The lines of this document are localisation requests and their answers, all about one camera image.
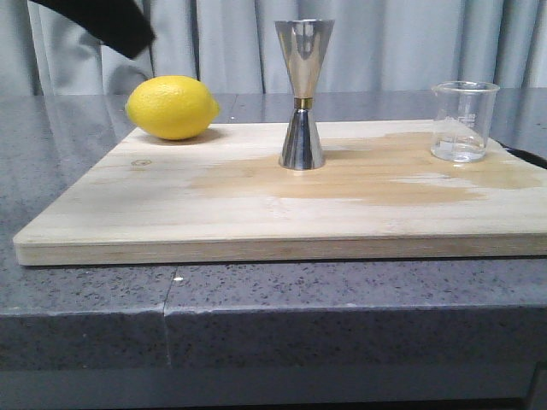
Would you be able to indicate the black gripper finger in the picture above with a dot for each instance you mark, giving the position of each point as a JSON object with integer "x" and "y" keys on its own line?
{"x": 119, "y": 24}

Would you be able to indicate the steel double jigger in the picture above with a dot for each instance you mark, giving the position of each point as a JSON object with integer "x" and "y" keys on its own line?
{"x": 303, "y": 44}

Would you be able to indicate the clear glass beaker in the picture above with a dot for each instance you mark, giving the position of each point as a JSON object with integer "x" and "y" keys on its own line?
{"x": 461, "y": 129}

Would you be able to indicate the yellow lemon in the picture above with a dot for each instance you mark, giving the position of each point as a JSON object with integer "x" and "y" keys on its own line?
{"x": 172, "y": 107}

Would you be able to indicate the grey curtain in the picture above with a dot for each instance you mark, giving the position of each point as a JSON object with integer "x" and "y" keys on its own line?
{"x": 232, "y": 46}

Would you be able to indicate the wooden cutting board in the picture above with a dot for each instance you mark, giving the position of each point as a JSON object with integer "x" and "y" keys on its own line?
{"x": 224, "y": 197}

